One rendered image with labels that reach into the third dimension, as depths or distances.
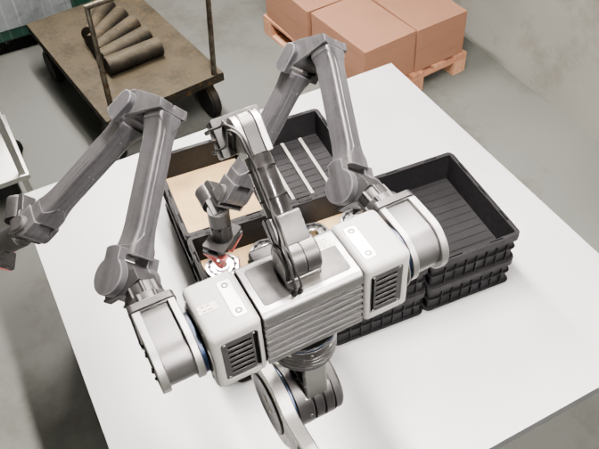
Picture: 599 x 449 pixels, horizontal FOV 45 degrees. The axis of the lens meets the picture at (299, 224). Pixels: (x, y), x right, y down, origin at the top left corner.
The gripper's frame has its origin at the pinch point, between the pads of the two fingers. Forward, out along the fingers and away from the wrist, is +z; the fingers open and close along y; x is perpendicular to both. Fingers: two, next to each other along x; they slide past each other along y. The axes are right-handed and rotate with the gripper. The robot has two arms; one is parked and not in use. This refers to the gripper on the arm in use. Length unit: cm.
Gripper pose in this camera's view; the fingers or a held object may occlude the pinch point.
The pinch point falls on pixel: (225, 257)
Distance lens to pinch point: 200.1
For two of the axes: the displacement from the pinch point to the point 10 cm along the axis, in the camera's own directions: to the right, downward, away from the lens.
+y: -4.1, 6.9, -6.0
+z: 0.2, 6.7, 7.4
